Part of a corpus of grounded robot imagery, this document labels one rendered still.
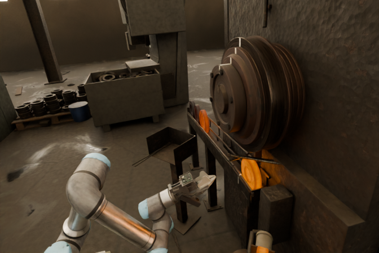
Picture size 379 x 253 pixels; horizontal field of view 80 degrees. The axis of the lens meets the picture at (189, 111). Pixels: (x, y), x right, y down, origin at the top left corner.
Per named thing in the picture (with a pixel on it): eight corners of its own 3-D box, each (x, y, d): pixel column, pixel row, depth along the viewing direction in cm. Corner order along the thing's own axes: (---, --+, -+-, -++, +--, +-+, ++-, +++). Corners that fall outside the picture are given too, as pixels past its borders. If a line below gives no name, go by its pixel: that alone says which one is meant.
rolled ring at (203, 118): (198, 114, 189) (202, 114, 189) (202, 136, 183) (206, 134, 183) (201, 106, 171) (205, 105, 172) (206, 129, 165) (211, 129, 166)
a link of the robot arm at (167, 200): (168, 212, 99) (165, 198, 106) (177, 207, 99) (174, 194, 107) (161, 200, 96) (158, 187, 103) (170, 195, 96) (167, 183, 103)
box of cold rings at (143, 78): (157, 103, 424) (151, 61, 394) (166, 120, 350) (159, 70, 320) (99, 114, 398) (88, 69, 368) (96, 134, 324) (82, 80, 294)
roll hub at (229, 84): (220, 115, 112) (218, 58, 101) (246, 143, 86) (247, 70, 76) (209, 118, 111) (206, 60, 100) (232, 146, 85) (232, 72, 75)
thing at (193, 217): (177, 202, 192) (168, 125, 165) (202, 217, 175) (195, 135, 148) (159, 217, 178) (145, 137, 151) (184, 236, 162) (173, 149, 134)
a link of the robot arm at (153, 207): (145, 212, 106) (136, 199, 102) (166, 200, 106) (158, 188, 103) (146, 225, 98) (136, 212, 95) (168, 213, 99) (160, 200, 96)
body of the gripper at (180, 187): (194, 181, 96) (168, 194, 96) (201, 194, 100) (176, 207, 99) (190, 170, 103) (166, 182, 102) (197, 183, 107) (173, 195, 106)
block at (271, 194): (279, 225, 100) (283, 181, 90) (290, 241, 92) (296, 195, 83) (256, 231, 98) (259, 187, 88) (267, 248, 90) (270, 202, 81)
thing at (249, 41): (232, 121, 126) (230, 33, 108) (283, 173, 83) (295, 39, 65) (221, 124, 125) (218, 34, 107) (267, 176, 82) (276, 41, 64)
